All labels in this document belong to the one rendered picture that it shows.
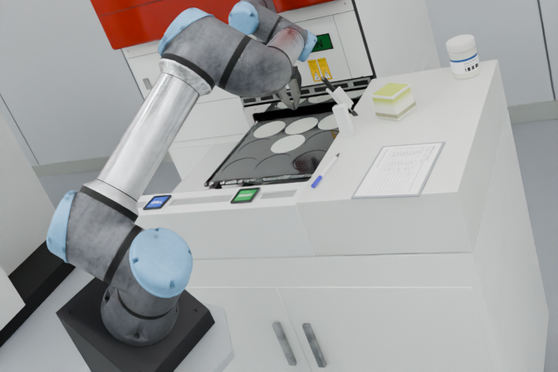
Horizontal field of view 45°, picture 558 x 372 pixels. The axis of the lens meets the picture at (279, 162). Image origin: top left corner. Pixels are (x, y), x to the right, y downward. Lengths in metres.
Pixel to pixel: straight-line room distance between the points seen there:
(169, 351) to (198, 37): 0.61
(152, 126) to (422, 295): 0.68
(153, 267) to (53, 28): 3.50
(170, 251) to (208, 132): 1.11
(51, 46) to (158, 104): 3.41
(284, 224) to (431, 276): 0.33
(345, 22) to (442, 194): 0.74
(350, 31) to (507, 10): 1.58
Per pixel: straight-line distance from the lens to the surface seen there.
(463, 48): 1.76
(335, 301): 1.60
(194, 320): 1.43
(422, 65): 2.44
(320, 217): 1.46
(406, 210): 1.38
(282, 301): 1.67
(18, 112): 5.17
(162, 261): 1.20
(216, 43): 1.29
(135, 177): 1.25
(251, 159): 1.89
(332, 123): 1.93
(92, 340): 1.37
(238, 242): 1.60
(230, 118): 2.21
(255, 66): 1.29
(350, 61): 1.96
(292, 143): 1.89
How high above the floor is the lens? 1.66
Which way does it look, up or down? 25 degrees down
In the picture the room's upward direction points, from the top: 21 degrees counter-clockwise
